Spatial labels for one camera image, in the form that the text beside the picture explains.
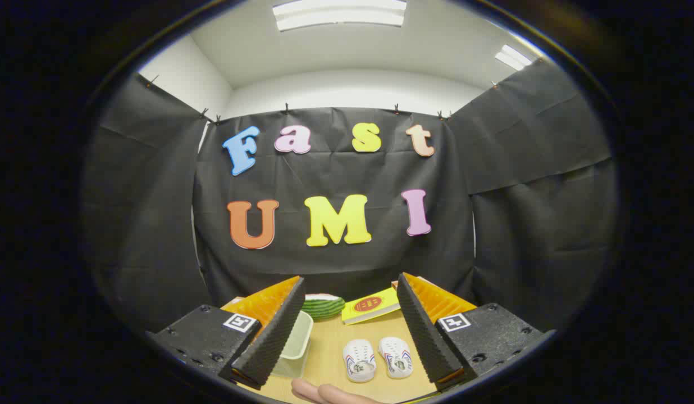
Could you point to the watermelon slice plush toy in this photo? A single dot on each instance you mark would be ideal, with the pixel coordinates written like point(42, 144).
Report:
point(323, 307)

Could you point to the long ceiling light panel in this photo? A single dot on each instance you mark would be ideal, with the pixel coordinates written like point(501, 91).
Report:
point(338, 14)

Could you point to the row of black clips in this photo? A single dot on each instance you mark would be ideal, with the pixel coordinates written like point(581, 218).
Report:
point(287, 107)

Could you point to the white shoe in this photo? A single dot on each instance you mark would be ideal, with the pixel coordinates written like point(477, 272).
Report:
point(396, 358)
point(359, 362)

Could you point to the beige fabric storage box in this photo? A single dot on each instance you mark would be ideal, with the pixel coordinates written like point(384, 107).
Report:
point(296, 343)

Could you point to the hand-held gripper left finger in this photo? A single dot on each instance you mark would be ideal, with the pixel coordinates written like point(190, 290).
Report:
point(271, 336)

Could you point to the yellow book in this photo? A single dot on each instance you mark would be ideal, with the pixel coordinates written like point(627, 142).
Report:
point(370, 306)

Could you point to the small ceiling light panel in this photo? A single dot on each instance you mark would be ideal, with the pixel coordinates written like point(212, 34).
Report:
point(514, 57)

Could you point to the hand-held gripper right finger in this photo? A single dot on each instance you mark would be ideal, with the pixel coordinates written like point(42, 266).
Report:
point(428, 336)

